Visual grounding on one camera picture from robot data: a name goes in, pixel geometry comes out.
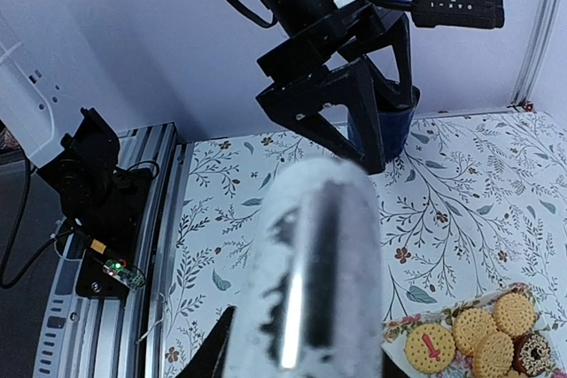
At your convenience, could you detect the chocolate sprinkled donut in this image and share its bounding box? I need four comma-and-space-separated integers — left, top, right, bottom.
513, 333, 551, 377

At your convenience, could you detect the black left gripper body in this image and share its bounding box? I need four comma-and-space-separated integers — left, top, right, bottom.
258, 2, 408, 108

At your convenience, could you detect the dark blue cup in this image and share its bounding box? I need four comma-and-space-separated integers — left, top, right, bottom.
339, 77, 421, 174

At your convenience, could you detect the floral cookie tray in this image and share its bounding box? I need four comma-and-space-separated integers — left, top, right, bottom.
382, 283, 566, 377

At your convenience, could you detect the aluminium front rail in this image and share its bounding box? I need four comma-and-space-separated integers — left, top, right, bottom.
33, 124, 191, 377

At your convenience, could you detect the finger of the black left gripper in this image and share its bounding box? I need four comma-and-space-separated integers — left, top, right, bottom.
338, 14, 415, 108
257, 63, 384, 174

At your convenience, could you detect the aluminium right corner post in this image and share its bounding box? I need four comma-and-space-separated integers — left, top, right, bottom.
509, 0, 561, 109

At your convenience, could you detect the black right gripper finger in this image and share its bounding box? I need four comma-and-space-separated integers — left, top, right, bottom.
176, 305, 235, 378

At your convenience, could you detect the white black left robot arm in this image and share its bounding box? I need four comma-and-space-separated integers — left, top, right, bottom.
1, 0, 414, 298

